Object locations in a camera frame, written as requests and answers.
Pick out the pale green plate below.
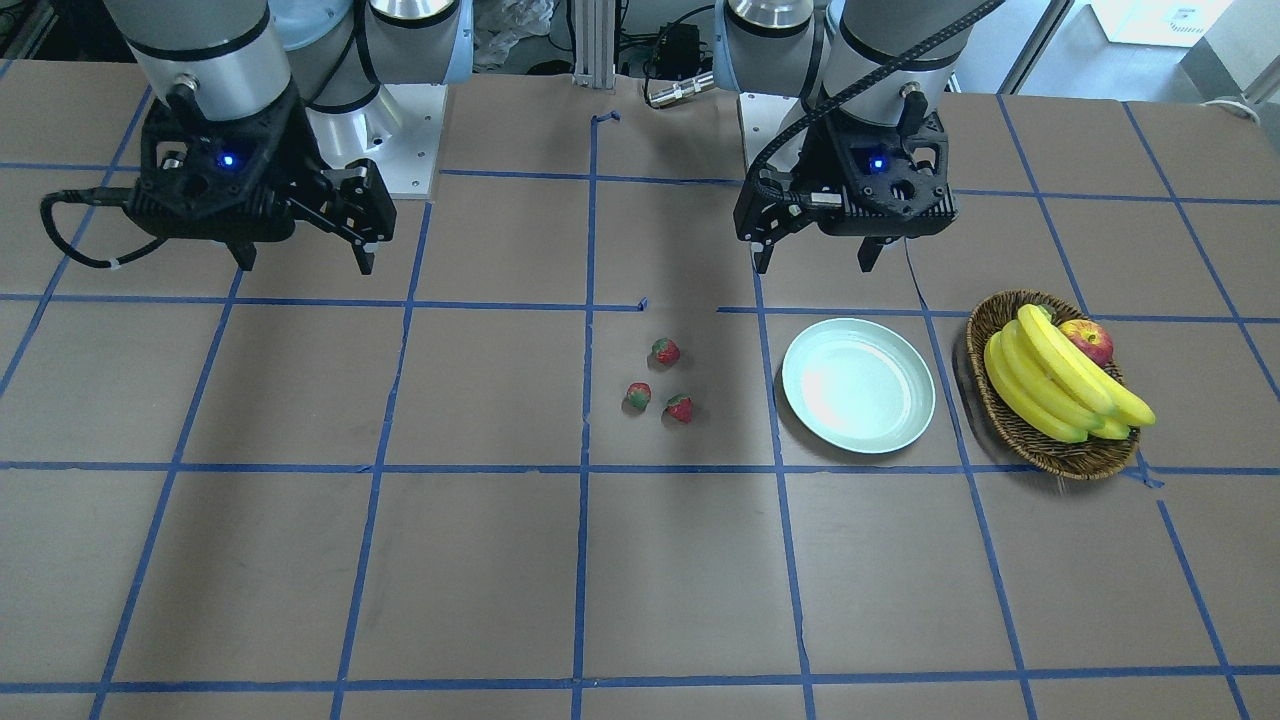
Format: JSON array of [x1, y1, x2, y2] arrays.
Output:
[[781, 318, 937, 454]]

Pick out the red apple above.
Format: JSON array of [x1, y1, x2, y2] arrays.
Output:
[[1059, 318, 1114, 366]]

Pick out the red strawberry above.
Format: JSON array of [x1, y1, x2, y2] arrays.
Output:
[[664, 393, 692, 424], [652, 337, 681, 366], [623, 382, 652, 413]]

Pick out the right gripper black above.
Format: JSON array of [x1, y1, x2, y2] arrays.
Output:
[[128, 79, 397, 275]]

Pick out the woven wicker basket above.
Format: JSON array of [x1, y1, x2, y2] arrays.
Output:
[[952, 290, 1142, 482]]

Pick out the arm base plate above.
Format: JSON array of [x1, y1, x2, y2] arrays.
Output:
[[739, 94, 838, 191], [307, 85, 449, 199]]

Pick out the yellow banana bunch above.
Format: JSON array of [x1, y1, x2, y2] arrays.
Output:
[[983, 304, 1157, 445]]

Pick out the aluminium frame post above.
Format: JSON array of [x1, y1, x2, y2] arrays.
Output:
[[566, 1, 620, 94]]

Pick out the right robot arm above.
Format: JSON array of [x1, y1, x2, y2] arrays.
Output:
[[86, 1, 474, 275]]

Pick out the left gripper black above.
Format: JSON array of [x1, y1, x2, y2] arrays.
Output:
[[735, 111, 957, 275]]

